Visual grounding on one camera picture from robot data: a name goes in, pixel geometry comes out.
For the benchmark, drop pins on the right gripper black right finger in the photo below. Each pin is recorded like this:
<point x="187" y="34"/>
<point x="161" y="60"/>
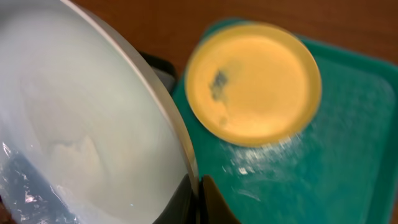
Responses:
<point x="212" y="205"/>

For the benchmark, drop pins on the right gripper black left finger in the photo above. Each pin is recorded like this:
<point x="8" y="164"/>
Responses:
<point x="182" y="207"/>

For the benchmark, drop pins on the light blue plate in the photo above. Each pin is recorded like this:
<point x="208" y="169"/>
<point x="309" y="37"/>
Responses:
<point x="89" y="133"/>

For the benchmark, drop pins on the teal serving tray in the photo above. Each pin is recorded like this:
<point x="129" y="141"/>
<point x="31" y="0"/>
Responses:
<point x="341" y="169"/>

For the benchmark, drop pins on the black water tray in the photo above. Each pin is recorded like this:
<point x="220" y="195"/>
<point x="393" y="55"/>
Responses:
<point x="165" y="71"/>

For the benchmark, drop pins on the yellow plate with blue stain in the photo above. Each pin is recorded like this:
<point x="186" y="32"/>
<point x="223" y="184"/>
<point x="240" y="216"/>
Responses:
<point x="253" y="83"/>

